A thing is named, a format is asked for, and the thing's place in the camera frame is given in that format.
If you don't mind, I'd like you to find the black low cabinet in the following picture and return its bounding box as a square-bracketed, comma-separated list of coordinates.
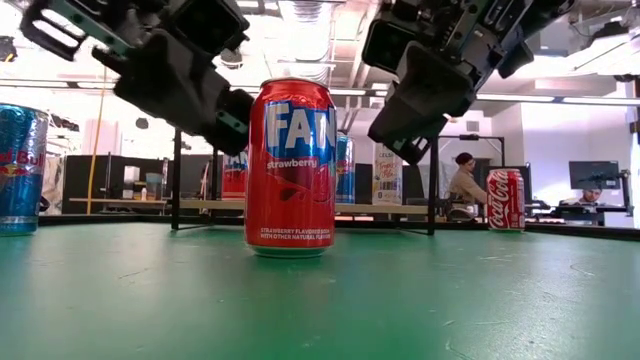
[62, 153, 171, 215]

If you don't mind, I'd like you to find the person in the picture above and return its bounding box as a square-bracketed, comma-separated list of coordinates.
[558, 187, 609, 226]
[447, 152, 489, 221]

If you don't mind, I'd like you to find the white Celsius energy drink can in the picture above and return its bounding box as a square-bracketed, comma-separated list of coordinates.
[372, 142, 404, 206]

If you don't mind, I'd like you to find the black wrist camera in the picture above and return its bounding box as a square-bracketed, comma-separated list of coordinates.
[169, 0, 251, 57]
[360, 18, 419, 75]

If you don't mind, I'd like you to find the red Coca-Cola can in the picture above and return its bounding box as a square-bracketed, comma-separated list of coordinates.
[485, 168, 526, 232]

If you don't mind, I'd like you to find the yellow cable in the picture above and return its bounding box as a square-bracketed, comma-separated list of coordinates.
[85, 64, 109, 216]

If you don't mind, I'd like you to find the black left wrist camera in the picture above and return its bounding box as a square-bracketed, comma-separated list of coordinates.
[169, 0, 251, 57]

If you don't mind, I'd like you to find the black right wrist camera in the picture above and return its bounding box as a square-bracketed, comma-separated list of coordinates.
[360, 18, 419, 75]

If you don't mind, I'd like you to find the black computer monitor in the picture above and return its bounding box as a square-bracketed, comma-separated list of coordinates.
[568, 159, 622, 191]

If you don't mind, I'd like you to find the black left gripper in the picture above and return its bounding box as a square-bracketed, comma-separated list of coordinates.
[19, 0, 234, 137]

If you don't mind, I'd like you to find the wooden shelf black metal frame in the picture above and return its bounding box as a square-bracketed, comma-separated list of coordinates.
[169, 127, 441, 236]

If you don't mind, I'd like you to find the black partition panel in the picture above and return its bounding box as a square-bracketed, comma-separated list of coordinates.
[179, 153, 224, 201]

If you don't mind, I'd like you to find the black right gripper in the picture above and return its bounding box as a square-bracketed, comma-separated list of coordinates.
[368, 0, 576, 165]

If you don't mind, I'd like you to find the red Fanta strawberry can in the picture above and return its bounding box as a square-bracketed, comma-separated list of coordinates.
[221, 148, 250, 201]
[243, 77, 337, 260]

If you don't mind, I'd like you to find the blue silver Red Bull can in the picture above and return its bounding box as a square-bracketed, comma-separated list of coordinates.
[0, 103, 50, 237]
[334, 133, 356, 205]

